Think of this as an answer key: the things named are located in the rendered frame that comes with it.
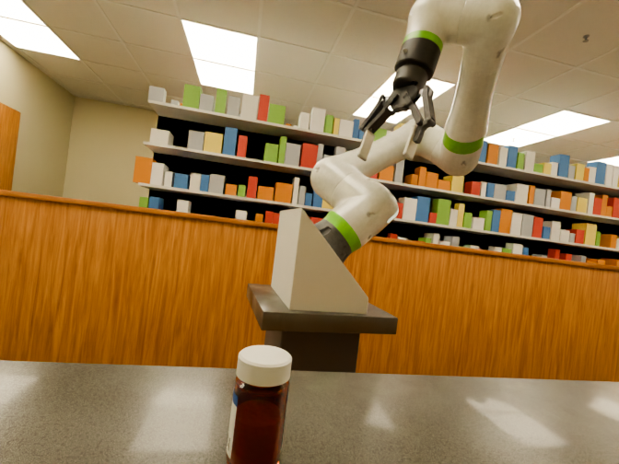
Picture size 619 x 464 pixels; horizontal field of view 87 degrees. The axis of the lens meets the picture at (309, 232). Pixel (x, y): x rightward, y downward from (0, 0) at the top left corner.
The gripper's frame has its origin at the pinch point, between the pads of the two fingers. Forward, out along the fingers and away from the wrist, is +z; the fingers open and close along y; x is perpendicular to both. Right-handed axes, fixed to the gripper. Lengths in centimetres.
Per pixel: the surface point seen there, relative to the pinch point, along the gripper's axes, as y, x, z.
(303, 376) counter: -23, 24, 42
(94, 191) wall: 519, 8, 50
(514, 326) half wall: 37, -227, 26
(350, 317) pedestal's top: -2.9, -4.1, 37.7
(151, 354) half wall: 143, -19, 115
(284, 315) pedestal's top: 2.5, 9.6, 41.5
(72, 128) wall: 544, 60, -25
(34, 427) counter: -22, 49, 47
